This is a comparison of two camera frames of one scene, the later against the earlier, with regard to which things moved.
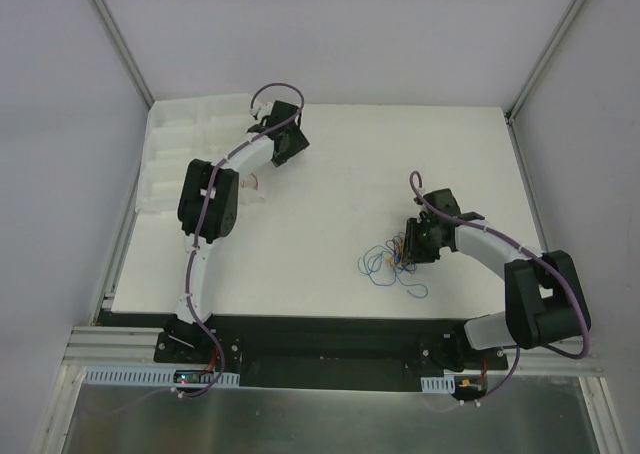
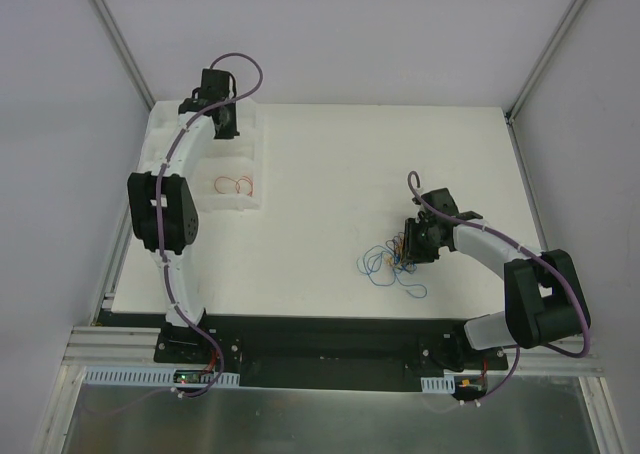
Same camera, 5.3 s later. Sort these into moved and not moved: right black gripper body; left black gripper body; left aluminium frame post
Moved: left black gripper body
Not moved: left aluminium frame post; right black gripper body
